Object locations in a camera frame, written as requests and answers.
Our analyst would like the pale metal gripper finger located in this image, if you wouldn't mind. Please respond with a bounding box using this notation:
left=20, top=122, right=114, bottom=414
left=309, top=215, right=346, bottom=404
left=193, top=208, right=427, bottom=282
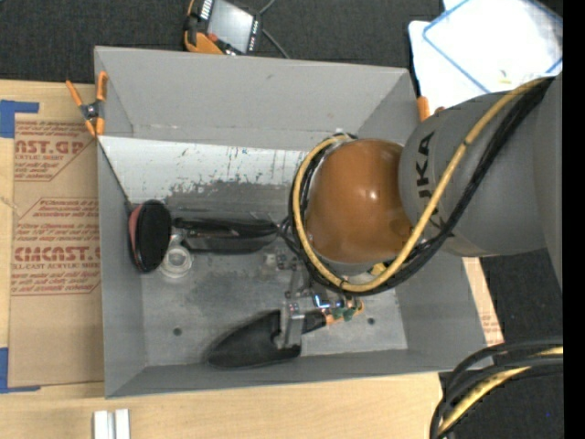
left=277, top=332, right=303, bottom=353
left=282, top=300, right=306, bottom=328

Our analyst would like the black and red oval disc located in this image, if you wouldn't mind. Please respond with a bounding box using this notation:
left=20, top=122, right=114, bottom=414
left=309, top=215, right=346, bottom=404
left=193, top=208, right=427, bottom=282
left=127, top=198, right=175, bottom=274

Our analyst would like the brown cardboard board red print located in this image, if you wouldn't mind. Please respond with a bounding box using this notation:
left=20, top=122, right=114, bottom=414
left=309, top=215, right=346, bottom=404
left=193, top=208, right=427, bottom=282
left=0, top=79, right=505, bottom=395

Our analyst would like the grey metal bin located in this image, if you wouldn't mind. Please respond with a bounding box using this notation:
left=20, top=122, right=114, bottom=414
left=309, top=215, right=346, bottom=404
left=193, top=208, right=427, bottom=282
left=93, top=46, right=497, bottom=400

